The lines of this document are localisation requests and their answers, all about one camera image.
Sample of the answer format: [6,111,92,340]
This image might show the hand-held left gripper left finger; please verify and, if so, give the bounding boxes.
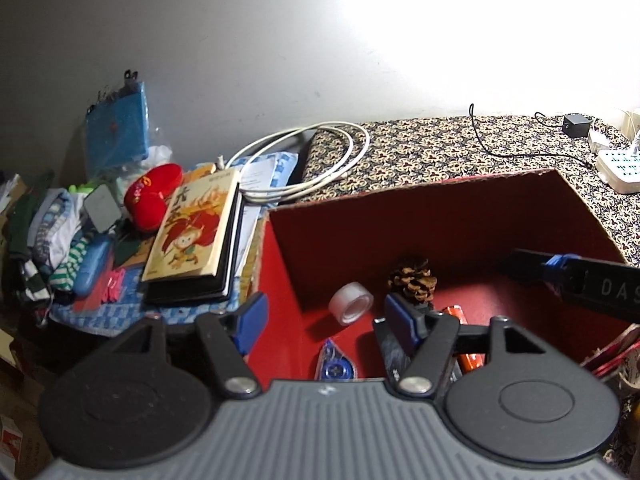
[107,291,271,398]

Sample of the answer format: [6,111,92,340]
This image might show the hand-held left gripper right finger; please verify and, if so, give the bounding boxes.
[372,292,543,397]

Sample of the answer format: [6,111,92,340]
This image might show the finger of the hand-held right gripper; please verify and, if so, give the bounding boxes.
[507,247,576,292]

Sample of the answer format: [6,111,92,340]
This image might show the brown pine cone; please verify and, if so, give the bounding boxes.
[387,256,439,309]

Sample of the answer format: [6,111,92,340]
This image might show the small white tape roll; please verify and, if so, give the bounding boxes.
[328,282,375,327]

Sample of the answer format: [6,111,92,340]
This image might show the blue correction tape dispenser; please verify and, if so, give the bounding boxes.
[315,338,362,382]

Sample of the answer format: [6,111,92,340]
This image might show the orange cylinder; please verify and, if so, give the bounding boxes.
[440,305,487,374]

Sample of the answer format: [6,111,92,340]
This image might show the red cardboard box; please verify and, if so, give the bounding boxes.
[245,169,640,382]

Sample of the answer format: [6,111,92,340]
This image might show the black notebook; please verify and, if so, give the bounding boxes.
[145,192,261,306]

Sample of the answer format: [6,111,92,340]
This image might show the red shiny striped packet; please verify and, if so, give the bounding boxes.
[580,324,640,379]

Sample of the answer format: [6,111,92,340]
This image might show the cartoon monkey book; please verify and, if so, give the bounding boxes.
[141,167,242,284]

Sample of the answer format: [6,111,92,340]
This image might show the white power strip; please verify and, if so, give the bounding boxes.
[597,149,640,195]

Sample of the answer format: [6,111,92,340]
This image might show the blue checkered cloth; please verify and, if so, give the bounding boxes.
[50,150,301,337]

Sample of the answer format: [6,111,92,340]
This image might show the pink clips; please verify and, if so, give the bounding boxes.
[102,267,126,305]

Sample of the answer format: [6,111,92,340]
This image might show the white charger plug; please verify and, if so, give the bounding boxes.
[587,130,621,154]

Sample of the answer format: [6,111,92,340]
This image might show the white printed papers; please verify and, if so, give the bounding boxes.
[227,152,297,281]

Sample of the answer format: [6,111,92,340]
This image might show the red plush toy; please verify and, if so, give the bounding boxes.
[123,162,184,234]

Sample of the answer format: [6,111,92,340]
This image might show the blue glasses case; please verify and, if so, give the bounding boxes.
[74,235,114,297]

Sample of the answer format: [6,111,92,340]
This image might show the small grey mirror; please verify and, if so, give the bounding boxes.
[82,183,123,234]

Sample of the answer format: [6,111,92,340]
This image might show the pile of folded clothes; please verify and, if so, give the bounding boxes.
[0,170,126,311]

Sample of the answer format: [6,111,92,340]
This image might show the blue plastic packet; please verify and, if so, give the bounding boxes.
[84,69,151,174]

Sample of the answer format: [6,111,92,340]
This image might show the brown cardboard box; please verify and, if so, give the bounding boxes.
[0,330,57,480]

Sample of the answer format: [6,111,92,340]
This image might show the white coiled cable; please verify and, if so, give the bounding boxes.
[227,121,371,206]

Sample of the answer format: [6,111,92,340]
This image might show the black power adapter with cord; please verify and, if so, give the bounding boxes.
[468,103,597,171]

